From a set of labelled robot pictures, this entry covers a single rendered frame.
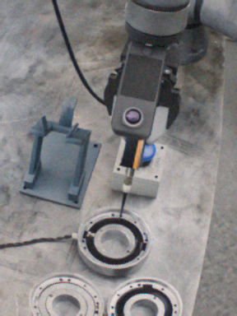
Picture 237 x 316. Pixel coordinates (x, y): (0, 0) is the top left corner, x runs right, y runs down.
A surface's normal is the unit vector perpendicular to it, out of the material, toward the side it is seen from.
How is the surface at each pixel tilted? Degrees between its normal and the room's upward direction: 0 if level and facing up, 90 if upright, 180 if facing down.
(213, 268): 0
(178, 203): 0
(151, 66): 32
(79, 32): 0
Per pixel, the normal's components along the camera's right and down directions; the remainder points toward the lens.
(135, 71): -0.02, -0.11
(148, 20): -0.31, 0.73
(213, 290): 0.07, -0.61
